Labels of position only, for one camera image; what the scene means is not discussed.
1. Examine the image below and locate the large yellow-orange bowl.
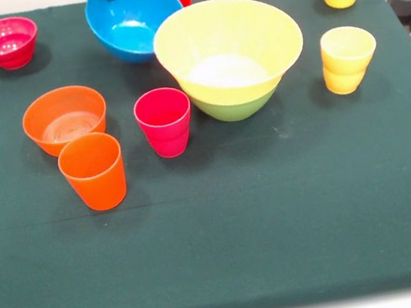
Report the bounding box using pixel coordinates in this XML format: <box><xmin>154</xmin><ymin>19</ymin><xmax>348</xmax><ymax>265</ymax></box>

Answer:
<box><xmin>147</xmin><ymin>0</ymin><xmax>313</xmax><ymax>117</ymax></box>

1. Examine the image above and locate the amber yellow cup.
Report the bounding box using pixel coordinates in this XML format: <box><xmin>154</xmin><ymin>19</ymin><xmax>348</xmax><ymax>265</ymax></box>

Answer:
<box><xmin>317</xmin><ymin>21</ymin><xmax>385</xmax><ymax>98</ymax></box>

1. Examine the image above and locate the blue bowl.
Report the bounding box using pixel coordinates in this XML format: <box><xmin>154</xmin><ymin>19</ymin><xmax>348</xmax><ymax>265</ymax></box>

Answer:
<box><xmin>83</xmin><ymin>0</ymin><xmax>192</xmax><ymax>72</ymax></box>

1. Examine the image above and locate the small orange bowl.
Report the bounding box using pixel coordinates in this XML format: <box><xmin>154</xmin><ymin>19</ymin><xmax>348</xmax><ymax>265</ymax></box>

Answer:
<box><xmin>17</xmin><ymin>80</ymin><xmax>114</xmax><ymax>163</ymax></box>

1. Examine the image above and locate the orange cup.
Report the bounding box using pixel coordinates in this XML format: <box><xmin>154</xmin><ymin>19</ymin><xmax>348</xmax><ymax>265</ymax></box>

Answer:
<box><xmin>53</xmin><ymin>128</ymin><xmax>131</xmax><ymax>217</ymax></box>

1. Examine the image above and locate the pink bowl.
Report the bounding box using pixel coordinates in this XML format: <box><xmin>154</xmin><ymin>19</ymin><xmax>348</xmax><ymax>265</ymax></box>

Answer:
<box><xmin>0</xmin><ymin>12</ymin><xmax>44</xmax><ymax>73</ymax></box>

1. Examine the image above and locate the dark green table cloth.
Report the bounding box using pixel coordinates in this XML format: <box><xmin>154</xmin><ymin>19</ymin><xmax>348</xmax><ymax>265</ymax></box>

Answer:
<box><xmin>0</xmin><ymin>0</ymin><xmax>411</xmax><ymax>308</ymax></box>

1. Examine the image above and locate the pink cup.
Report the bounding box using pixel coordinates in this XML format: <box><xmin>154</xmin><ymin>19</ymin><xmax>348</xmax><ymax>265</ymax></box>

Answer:
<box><xmin>130</xmin><ymin>83</ymin><xmax>199</xmax><ymax>163</ymax></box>

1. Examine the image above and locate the green bowl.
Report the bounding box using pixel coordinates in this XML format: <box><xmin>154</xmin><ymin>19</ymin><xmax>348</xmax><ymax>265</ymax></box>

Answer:
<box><xmin>191</xmin><ymin>82</ymin><xmax>288</xmax><ymax>128</ymax></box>

